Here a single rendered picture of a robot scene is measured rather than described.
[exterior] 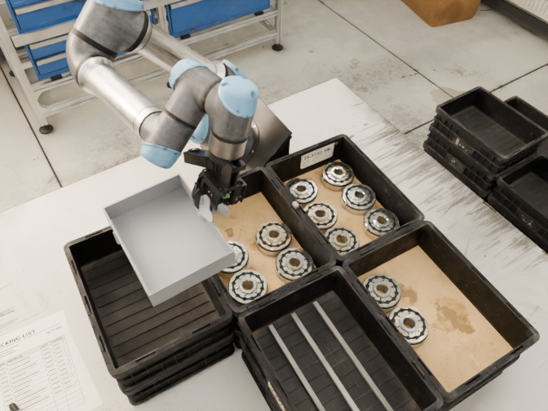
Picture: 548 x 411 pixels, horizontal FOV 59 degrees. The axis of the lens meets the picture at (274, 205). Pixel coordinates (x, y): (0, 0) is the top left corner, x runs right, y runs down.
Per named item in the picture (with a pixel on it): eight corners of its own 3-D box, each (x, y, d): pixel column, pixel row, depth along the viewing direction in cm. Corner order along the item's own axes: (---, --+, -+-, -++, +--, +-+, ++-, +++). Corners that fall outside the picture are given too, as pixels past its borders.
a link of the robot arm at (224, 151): (204, 125, 96) (236, 119, 101) (200, 144, 99) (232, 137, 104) (224, 148, 92) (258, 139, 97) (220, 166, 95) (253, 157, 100)
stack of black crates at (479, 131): (410, 174, 252) (435, 106, 218) (450, 152, 263) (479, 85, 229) (468, 226, 232) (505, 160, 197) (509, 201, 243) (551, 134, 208)
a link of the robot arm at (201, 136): (198, 139, 162) (168, 126, 151) (219, 105, 159) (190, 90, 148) (218, 157, 155) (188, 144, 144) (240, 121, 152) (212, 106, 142)
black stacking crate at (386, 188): (263, 190, 154) (263, 165, 146) (339, 159, 164) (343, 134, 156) (333, 285, 133) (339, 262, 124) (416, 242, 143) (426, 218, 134)
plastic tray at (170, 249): (108, 220, 116) (101, 207, 112) (183, 186, 123) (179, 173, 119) (153, 307, 102) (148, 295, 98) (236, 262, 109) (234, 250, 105)
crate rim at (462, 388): (338, 267, 126) (339, 262, 124) (426, 223, 136) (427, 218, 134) (444, 406, 104) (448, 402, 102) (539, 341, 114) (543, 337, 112)
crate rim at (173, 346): (64, 249, 127) (61, 244, 125) (170, 206, 137) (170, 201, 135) (112, 382, 106) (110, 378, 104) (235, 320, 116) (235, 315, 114)
